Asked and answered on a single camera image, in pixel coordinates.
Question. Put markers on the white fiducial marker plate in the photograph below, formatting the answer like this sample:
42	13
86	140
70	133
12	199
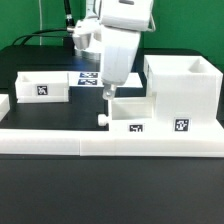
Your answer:
93	79

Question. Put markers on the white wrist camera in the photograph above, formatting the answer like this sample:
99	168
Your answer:
85	32

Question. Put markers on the white front drawer tray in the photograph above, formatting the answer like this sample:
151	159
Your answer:
128	114

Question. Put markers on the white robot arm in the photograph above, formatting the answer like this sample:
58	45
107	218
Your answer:
119	24

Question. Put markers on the white rear drawer tray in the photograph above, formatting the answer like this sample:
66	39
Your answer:
42	86

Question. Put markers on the white L-shaped fence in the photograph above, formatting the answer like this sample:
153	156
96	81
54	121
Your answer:
205	141

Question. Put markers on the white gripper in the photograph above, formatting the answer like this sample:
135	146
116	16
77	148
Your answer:
122	22

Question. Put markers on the white drawer cabinet box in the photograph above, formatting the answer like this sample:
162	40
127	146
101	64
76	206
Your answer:
186	90

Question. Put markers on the white drawer tray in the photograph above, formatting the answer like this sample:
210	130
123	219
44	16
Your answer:
128	114
42	86

